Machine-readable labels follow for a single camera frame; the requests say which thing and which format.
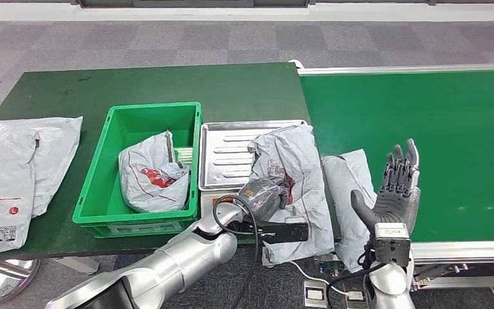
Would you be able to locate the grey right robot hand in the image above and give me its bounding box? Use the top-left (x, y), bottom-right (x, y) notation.
top-left (350, 138), bottom-right (422, 234)

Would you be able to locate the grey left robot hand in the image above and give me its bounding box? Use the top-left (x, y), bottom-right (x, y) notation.
top-left (237, 176), bottom-right (291, 223)

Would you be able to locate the plain grey parcel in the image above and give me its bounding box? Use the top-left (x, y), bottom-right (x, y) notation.
top-left (0, 116), bottom-right (84, 218)

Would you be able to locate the grey parcel with QR code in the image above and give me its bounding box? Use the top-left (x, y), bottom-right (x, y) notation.
top-left (0, 121), bottom-right (39, 258)

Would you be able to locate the white scale with steel tray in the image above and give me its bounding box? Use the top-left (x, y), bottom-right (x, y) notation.
top-left (197, 120), bottom-right (312, 223)

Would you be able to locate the silver floor outlet with plug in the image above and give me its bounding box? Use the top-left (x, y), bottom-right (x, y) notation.
top-left (343, 286), bottom-right (369, 309)

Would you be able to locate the green plastic crate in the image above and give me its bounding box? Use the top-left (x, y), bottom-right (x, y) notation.
top-left (71, 101), bottom-right (203, 239)

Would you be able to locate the white table foot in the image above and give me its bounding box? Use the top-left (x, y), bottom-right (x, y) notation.
top-left (53, 256), bottom-right (100, 275)

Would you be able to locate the round chrome base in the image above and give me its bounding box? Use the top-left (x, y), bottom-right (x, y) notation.
top-left (0, 259), bottom-right (41, 304)

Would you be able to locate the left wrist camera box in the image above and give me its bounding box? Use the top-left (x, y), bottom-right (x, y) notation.
top-left (256, 217), bottom-right (310, 245)

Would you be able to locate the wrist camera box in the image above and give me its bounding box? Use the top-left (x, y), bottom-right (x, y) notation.
top-left (256, 217), bottom-right (310, 245)
top-left (373, 222), bottom-right (412, 267)

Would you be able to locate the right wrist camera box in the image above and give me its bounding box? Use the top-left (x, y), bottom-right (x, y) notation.
top-left (373, 222), bottom-right (412, 267)

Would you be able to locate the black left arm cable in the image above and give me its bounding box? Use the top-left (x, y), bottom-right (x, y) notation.
top-left (212, 194), bottom-right (260, 309)

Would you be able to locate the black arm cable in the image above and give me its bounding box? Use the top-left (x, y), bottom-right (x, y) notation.
top-left (212, 194), bottom-right (260, 309)
top-left (325, 251), bottom-right (387, 309)

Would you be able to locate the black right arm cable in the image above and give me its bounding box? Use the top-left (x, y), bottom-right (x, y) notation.
top-left (325, 251), bottom-right (387, 309)

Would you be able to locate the white cable on floor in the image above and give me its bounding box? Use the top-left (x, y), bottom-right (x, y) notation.
top-left (288, 261), bottom-right (350, 296)

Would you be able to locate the green conveyor belt, aluminium frame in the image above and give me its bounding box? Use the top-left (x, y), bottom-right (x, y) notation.
top-left (289, 59), bottom-right (494, 293)

